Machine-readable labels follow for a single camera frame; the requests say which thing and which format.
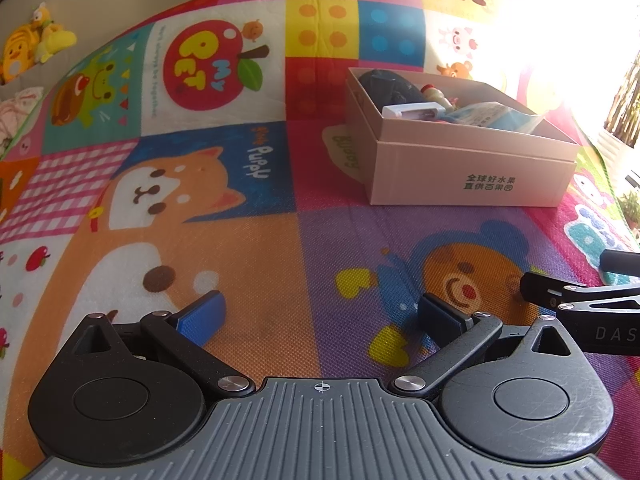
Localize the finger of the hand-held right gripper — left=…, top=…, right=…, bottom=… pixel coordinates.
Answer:
left=519, top=272, right=640, bottom=312

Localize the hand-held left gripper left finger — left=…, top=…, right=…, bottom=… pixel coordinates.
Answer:
left=72, top=290, right=256, bottom=398

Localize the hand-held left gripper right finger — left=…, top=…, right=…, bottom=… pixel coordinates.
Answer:
left=392, top=292, right=583, bottom=401

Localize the pink cardboard box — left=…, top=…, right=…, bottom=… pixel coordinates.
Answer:
left=346, top=66, right=582, bottom=207

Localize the blue wipes packet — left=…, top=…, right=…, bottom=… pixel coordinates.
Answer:
left=440, top=101, right=545, bottom=134

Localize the light blue USB adapter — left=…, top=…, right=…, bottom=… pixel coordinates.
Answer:
left=381, top=102, right=444, bottom=122

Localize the white red-capped drink bottle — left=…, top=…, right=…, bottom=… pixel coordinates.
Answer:
left=420, top=85, right=462, bottom=109

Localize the black plush toy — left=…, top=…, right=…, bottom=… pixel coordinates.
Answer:
left=358, top=69, right=427, bottom=112

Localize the small potted plant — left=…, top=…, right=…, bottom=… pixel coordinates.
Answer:
left=616, top=191, right=640, bottom=233

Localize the colourful printed play mat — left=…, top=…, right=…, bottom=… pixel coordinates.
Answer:
left=0, top=0, right=640, bottom=480

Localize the green palm plant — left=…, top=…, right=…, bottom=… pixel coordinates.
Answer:
left=604, top=47, right=640, bottom=147

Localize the pink white crumpled cloth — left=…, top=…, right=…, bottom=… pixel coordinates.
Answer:
left=0, top=87, right=44, bottom=147

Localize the yellow plush toy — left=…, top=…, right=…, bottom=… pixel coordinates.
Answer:
left=32, top=2, right=79, bottom=64

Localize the orange striped plush toy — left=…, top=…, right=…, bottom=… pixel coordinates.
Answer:
left=0, top=25, right=45, bottom=86

